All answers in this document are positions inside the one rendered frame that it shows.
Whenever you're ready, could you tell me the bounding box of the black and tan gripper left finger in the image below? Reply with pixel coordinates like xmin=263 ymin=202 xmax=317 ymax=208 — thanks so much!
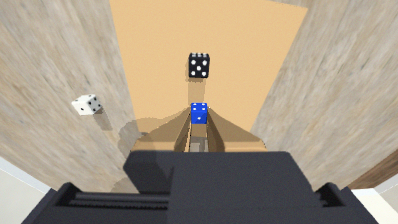
xmin=131 ymin=107 xmax=192 ymax=152

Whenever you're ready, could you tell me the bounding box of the white die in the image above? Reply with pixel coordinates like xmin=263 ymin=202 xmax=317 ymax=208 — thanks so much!
xmin=72 ymin=95 xmax=102 ymax=115

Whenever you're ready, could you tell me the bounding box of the tan flat mat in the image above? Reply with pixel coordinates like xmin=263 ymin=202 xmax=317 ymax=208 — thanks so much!
xmin=109 ymin=0 xmax=308 ymax=133

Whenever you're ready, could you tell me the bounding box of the blue die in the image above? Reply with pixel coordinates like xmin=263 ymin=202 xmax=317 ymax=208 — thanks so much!
xmin=191 ymin=103 xmax=207 ymax=124

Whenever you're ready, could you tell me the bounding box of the black die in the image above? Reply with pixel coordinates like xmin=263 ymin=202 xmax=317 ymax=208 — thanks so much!
xmin=188 ymin=53 xmax=210 ymax=78

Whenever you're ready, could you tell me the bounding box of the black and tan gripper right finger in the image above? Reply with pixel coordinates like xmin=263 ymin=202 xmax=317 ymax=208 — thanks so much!
xmin=206 ymin=107 xmax=268 ymax=152

